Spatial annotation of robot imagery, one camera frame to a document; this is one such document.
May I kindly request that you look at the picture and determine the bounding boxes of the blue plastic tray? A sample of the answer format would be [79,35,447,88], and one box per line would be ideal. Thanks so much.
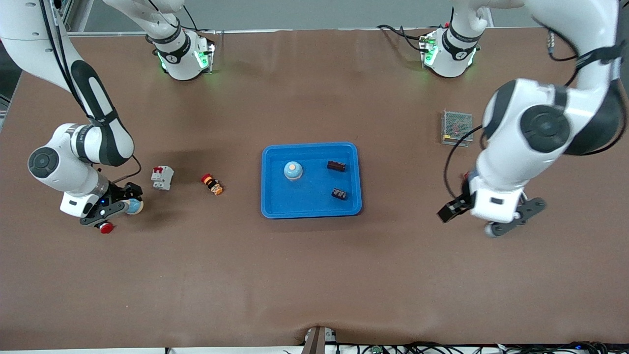
[260,142,363,219]

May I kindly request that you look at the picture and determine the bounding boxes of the white circuit breaker red switches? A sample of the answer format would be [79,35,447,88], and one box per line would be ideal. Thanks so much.
[150,165,174,191]

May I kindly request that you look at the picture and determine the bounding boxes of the perforated metal power supply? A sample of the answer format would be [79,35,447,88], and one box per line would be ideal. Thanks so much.
[441,109,474,148]

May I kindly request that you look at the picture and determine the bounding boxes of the orange black emergency stop button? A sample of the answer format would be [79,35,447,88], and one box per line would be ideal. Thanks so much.
[201,173,224,196]

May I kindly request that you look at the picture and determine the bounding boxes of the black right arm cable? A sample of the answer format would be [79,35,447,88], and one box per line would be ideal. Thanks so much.
[39,0,143,183]

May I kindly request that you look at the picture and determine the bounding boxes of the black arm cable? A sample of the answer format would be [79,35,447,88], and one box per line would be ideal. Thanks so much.
[39,0,143,183]
[444,20,590,197]

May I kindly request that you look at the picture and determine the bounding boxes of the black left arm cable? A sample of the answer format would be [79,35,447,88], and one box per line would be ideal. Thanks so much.
[444,20,590,197]

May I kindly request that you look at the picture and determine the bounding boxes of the black cable bundle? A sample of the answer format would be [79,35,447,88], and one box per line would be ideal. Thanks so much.
[339,341,629,354]

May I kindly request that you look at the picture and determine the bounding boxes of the black cables at arm base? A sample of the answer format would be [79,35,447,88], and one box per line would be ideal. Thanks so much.
[376,24,426,50]

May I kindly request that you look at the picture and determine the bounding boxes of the brown table edge bracket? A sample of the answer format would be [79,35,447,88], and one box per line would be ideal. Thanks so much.
[302,326,338,354]

